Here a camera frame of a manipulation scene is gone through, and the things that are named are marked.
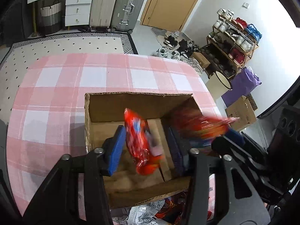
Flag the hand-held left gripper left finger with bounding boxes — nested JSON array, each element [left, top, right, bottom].
[[22, 125, 127, 225]]

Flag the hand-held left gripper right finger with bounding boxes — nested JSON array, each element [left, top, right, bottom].
[[164, 122, 271, 225]]

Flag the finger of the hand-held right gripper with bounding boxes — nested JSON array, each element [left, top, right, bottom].
[[211, 128, 249, 160]]

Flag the red orange snack packet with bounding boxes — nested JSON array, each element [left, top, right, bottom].
[[171, 108, 239, 143]]

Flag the red cookie packet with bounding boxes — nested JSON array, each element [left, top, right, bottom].
[[155, 192, 188, 218]]

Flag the silver snack packet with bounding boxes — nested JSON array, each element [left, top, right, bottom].
[[128, 200, 164, 225]]

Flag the printed cardboard box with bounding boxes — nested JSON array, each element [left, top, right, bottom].
[[225, 96, 257, 132]]

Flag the purple bag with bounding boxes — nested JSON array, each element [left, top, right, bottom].
[[221, 67, 262, 107]]

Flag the cream trash bin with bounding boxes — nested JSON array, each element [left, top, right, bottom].
[[205, 70, 233, 99]]

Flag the black panel with round holes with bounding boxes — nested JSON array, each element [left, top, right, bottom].
[[277, 105, 300, 146]]

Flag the shoe rack with shoes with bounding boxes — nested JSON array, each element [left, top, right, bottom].
[[206, 8, 263, 80]]

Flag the pink checked tablecloth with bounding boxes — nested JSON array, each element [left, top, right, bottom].
[[6, 53, 225, 221]]

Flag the small brown cardboard box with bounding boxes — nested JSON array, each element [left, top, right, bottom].
[[190, 52, 211, 69]]

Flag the scattered shoes group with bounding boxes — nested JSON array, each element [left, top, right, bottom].
[[152, 30, 204, 75]]

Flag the grey doormat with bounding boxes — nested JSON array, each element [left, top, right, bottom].
[[151, 27, 188, 50]]

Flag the cream dotted rug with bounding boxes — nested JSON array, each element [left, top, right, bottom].
[[0, 31, 140, 122]]

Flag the wooden door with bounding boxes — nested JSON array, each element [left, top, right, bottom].
[[141, 0, 209, 32]]

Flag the silver suitcase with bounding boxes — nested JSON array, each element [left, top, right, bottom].
[[111, 0, 148, 32]]

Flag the beige suitcase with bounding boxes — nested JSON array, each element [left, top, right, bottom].
[[89, 0, 121, 29]]

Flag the white drawer desk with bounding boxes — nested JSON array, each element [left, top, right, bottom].
[[27, 0, 95, 31]]

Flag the grey white woven basket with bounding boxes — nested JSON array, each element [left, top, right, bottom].
[[37, 0, 62, 35]]

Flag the dark grey fridge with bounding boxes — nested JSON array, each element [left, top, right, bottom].
[[5, 0, 34, 41]]

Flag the yellow handled broom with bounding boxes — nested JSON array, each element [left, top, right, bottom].
[[32, 1, 37, 37]]

